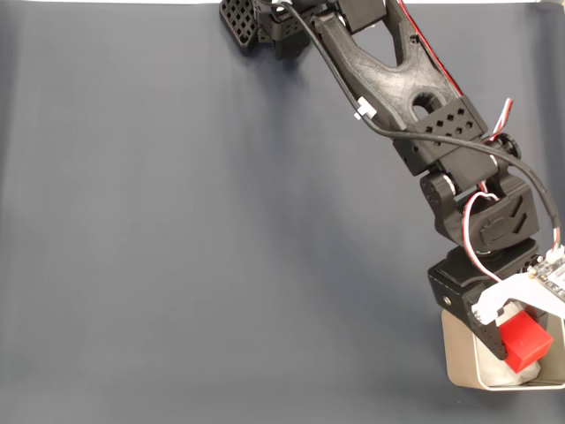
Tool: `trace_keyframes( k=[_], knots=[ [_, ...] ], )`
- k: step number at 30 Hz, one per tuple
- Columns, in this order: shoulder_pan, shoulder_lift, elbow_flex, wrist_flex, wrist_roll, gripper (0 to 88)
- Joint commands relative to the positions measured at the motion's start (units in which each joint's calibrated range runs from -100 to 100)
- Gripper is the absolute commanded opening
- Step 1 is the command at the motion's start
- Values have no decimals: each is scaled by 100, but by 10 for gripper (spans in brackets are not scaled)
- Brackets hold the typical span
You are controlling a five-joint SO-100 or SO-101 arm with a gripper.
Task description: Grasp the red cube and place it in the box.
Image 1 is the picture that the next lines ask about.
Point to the dark blue table mat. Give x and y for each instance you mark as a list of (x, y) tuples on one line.
[(176, 221)]

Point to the beige square box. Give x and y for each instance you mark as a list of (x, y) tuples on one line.
[(459, 362)]

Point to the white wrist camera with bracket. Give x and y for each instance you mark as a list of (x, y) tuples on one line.
[(507, 296)]

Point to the white crumpled cloth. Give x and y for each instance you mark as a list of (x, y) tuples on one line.
[(494, 371)]

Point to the red cube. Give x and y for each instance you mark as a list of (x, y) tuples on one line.
[(525, 344)]

